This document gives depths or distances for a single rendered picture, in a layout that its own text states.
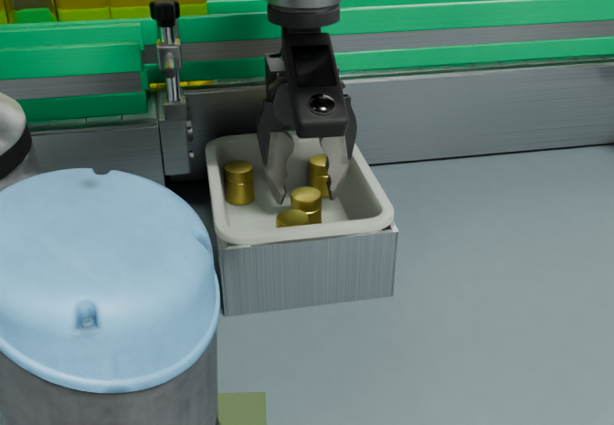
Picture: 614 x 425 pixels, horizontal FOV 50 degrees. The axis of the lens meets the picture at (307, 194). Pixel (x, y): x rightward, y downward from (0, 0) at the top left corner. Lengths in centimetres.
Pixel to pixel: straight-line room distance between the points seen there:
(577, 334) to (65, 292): 50
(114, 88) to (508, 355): 48
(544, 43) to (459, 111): 15
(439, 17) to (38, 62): 48
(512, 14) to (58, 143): 58
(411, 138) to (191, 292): 63
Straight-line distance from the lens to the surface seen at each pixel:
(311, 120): 58
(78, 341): 30
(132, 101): 75
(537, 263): 76
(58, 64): 74
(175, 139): 74
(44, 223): 34
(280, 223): 66
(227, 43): 83
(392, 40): 87
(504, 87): 93
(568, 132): 101
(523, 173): 94
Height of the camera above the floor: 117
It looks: 30 degrees down
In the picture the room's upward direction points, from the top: straight up
